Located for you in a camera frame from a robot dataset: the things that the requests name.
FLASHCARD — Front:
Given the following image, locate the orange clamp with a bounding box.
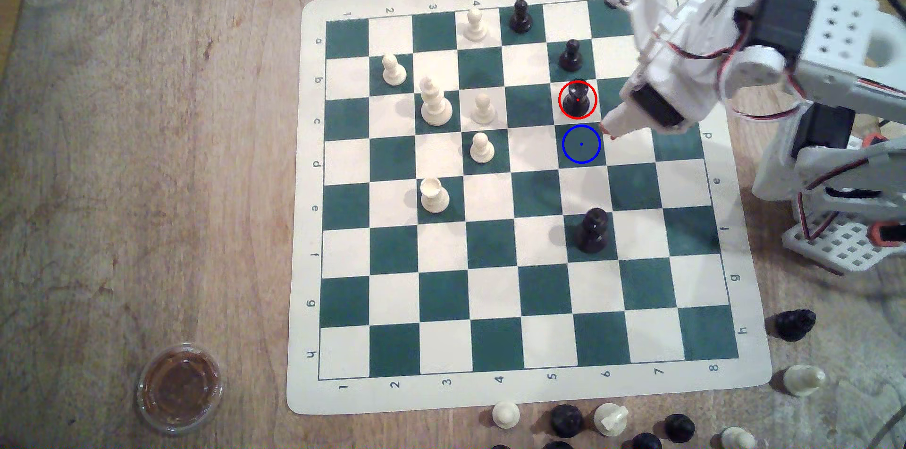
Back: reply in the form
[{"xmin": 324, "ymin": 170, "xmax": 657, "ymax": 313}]
[{"xmin": 868, "ymin": 221, "xmax": 906, "ymax": 249}]

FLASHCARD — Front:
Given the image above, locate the green and white chess mat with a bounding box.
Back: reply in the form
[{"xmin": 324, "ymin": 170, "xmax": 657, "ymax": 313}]
[{"xmin": 286, "ymin": 0, "xmax": 774, "ymax": 416}]

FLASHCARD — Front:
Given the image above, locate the white chess piece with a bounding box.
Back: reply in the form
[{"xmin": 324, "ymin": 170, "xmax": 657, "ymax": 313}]
[
  {"xmin": 783, "ymin": 364, "xmax": 827, "ymax": 398},
  {"xmin": 593, "ymin": 403, "xmax": 629, "ymax": 437},
  {"xmin": 721, "ymin": 426, "xmax": 757, "ymax": 449}
]

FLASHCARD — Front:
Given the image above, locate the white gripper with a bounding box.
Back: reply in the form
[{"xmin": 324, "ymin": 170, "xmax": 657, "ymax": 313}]
[{"xmin": 600, "ymin": 0, "xmax": 753, "ymax": 140}]

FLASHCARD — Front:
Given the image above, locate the red white servo wire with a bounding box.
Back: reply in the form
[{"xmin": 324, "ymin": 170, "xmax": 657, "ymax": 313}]
[
  {"xmin": 793, "ymin": 152, "xmax": 886, "ymax": 246},
  {"xmin": 718, "ymin": 38, "xmax": 811, "ymax": 123}
]

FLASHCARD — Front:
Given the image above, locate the tall white bishop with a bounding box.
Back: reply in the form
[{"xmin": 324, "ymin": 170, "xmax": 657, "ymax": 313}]
[{"xmin": 419, "ymin": 76, "xmax": 454, "ymax": 127}]

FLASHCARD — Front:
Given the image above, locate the white rook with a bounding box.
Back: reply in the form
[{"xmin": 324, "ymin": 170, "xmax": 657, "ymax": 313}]
[{"xmin": 419, "ymin": 178, "xmax": 451, "ymax": 214}]

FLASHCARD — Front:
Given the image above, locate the white grid robot base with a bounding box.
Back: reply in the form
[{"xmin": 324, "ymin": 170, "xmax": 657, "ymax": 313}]
[{"xmin": 781, "ymin": 210, "xmax": 906, "ymax": 275}]

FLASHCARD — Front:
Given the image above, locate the white pawn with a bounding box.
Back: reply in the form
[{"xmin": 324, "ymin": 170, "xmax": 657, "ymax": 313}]
[
  {"xmin": 492, "ymin": 401, "xmax": 521, "ymax": 430},
  {"xmin": 381, "ymin": 54, "xmax": 408, "ymax": 87},
  {"xmin": 469, "ymin": 132, "xmax": 495, "ymax": 164},
  {"xmin": 463, "ymin": 8, "xmax": 488, "ymax": 42},
  {"xmin": 472, "ymin": 93, "xmax": 497, "ymax": 126}
]

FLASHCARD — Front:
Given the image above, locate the black rook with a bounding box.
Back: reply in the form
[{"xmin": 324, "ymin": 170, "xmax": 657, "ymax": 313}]
[{"xmin": 575, "ymin": 208, "xmax": 611, "ymax": 255}]

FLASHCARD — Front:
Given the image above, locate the black knight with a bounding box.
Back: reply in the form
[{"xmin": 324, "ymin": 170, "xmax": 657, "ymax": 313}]
[{"xmin": 773, "ymin": 309, "xmax": 817, "ymax": 343}]

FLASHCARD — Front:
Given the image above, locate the black pawn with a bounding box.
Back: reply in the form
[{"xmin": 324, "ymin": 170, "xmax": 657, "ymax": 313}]
[
  {"xmin": 558, "ymin": 39, "xmax": 583, "ymax": 72},
  {"xmin": 509, "ymin": 0, "xmax": 534, "ymax": 34},
  {"xmin": 564, "ymin": 83, "xmax": 593, "ymax": 117}
]

